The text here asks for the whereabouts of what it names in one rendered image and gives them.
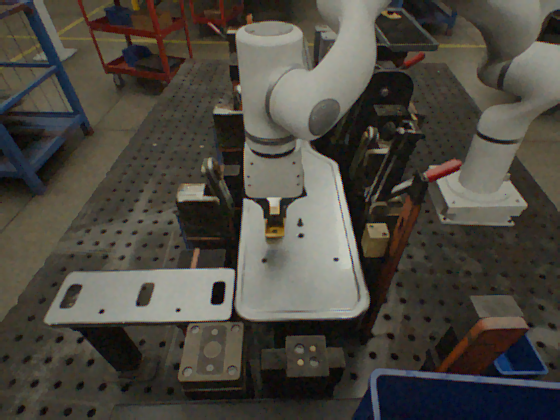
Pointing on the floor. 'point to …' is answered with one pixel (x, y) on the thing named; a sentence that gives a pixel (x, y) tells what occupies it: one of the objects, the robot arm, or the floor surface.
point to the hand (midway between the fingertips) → (274, 212)
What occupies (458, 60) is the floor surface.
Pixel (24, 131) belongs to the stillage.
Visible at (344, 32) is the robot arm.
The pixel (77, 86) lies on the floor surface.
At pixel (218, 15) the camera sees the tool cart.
